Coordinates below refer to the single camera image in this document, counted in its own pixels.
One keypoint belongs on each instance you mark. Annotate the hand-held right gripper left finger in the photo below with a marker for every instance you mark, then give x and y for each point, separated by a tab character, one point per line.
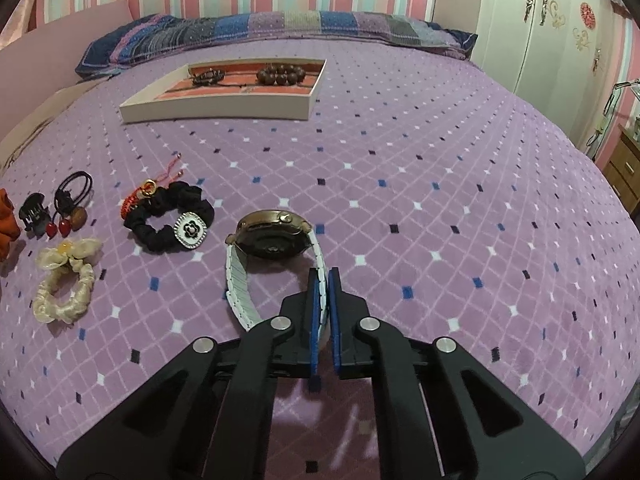
315	320

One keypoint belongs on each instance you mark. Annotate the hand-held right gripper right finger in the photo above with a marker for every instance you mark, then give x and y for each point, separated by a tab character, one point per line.
334	325

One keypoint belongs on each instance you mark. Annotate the gold watch with white band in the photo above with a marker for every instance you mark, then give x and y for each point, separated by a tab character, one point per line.
270	240

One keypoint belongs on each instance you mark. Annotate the black scrunchie with flower ornament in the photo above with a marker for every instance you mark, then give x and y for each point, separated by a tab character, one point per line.
145	223

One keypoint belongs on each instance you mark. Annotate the white jewelry tray red lining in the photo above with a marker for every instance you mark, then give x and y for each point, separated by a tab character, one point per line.
215	112

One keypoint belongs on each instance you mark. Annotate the cream satin scrunchie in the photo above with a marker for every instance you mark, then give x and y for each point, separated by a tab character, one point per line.
84	280

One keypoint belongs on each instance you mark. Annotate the black hair claw clip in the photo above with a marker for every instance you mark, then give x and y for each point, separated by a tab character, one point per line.
31	210

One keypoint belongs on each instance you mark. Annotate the orange scrunchie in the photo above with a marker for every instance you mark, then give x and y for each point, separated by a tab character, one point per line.
7	215

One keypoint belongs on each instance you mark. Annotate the striped patchwork pillow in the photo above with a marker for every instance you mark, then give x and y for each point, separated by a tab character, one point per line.
300	22

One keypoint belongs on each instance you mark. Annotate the wooden nightstand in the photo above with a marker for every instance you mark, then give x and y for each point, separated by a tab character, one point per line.
622	165

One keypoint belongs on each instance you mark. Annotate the beige cloth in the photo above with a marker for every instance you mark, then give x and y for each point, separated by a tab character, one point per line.
40	110

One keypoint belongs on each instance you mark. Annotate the white wardrobe with flower decals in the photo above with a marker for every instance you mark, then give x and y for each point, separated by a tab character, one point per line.
550	50

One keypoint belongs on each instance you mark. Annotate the desk lamp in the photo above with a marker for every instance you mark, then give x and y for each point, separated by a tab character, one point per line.
612	105

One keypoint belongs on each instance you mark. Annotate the pink headboard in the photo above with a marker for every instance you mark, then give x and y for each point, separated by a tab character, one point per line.
50	60

